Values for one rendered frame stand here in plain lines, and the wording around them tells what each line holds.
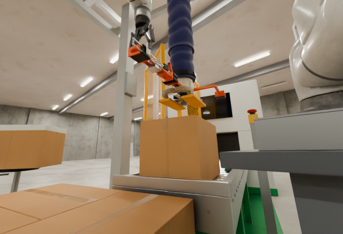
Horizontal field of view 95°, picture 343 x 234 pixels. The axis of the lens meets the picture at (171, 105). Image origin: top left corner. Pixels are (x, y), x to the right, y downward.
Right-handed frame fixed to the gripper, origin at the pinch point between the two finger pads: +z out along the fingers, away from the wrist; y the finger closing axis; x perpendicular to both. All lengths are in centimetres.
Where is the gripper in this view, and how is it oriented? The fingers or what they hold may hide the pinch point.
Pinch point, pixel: (141, 53)
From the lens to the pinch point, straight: 87.8
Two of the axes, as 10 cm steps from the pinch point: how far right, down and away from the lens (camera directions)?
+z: 0.2, 9.6, -2.6
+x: -4.5, -2.2, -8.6
